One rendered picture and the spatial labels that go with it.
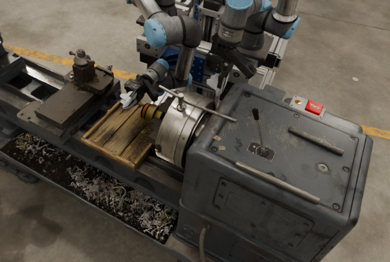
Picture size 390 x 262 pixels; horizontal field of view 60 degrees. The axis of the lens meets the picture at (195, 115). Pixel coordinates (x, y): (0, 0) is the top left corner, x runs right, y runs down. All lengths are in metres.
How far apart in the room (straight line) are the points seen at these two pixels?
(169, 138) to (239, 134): 0.28
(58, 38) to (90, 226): 2.14
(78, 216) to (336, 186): 1.75
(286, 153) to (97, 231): 1.53
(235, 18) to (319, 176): 0.59
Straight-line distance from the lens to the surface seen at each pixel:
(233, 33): 1.07
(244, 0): 1.04
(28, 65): 2.22
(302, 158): 1.25
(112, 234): 2.40
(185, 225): 1.65
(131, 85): 1.59
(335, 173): 1.26
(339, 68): 3.99
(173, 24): 1.44
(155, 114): 1.47
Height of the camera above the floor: 2.18
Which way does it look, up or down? 47 degrees down
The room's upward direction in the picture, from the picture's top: 8 degrees clockwise
